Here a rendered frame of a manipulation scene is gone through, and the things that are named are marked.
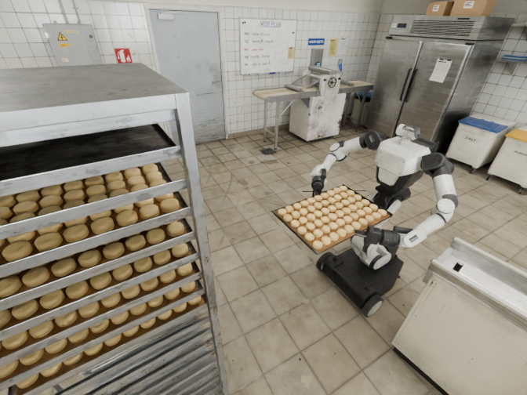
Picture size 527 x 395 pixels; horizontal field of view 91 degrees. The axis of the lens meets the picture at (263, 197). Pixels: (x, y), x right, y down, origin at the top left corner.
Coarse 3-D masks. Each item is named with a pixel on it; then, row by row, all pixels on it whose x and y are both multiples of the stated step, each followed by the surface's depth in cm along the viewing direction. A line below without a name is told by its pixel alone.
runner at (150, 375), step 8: (200, 344) 113; (208, 344) 112; (192, 352) 108; (176, 360) 105; (184, 360) 108; (160, 368) 105; (168, 368) 105; (144, 376) 103; (152, 376) 101; (136, 384) 98; (120, 392) 98; (128, 392) 98
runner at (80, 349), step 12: (204, 288) 92; (180, 300) 88; (156, 312) 85; (132, 324) 82; (108, 336) 79; (84, 348) 76; (60, 360) 73; (24, 372) 69; (36, 372) 71; (0, 384) 67; (12, 384) 69
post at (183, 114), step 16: (176, 96) 53; (176, 112) 55; (192, 128) 58; (192, 144) 60; (192, 160) 61; (192, 176) 64; (192, 192) 66; (192, 208) 70; (208, 240) 77; (208, 256) 81; (208, 272) 84; (208, 288) 88; (208, 304) 95; (224, 368) 125; (224, 384) 134
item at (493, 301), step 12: (432, 264) 139; (444, 264) 137; (444, 276) 136; (456, 276) 131; (468, 288) 129; (480, 288) 125; (480, 300) 126; (492, 300) 122; (504, 300) 120; (504, 312) 119; (516, 312) 116
